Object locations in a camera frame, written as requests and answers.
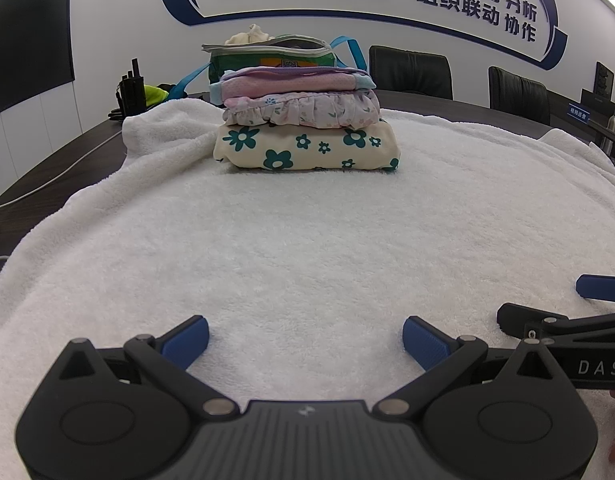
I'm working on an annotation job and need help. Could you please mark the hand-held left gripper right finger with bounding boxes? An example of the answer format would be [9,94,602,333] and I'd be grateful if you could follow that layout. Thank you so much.
[372,316,563,418]

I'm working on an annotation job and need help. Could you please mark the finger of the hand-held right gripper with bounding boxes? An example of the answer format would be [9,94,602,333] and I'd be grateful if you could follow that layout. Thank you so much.
[576,274,615,304]
[496,302,615,347]

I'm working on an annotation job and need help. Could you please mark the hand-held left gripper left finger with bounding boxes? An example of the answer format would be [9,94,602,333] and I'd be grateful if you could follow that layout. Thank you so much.
[57,315,240,421]

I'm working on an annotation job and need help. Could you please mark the cream teal-flower garment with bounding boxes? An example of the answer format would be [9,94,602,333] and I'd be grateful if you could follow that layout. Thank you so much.
[213,121,401,173]

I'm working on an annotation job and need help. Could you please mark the pink garment with blue trim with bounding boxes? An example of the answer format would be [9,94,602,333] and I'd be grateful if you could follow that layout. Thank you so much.
[210,66,377,106]

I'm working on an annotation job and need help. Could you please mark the white towel blanket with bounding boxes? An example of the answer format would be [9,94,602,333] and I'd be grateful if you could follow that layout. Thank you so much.
[0,97,615,480]

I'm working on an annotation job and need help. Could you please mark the black desk sign stand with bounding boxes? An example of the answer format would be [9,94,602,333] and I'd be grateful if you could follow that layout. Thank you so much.
[569,89,615,127]

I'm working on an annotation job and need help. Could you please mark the black office chair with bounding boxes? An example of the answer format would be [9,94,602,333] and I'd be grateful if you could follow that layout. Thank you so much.
[368,45,453,101]
[489,66,552,126]

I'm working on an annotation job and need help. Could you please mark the black two-way radio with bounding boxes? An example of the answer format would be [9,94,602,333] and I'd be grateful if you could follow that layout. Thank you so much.
[117,58,147,112]

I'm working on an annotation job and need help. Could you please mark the cream cloth in bag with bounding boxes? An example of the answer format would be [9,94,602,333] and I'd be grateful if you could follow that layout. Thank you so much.
[224,24,273,46]

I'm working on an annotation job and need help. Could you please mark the black wall rack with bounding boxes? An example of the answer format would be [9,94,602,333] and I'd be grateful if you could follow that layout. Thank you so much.
[595,61,615,96]

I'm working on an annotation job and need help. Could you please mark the grey cable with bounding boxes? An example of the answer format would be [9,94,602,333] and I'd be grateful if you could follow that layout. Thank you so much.
[0,137,125,209]

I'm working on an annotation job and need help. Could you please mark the green bag with blue straps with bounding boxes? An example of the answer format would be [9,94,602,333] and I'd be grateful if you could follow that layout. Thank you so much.
[170,35,368,101]

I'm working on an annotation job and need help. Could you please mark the black wall screen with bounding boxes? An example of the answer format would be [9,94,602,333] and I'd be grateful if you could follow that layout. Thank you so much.
[0,0,74,121]

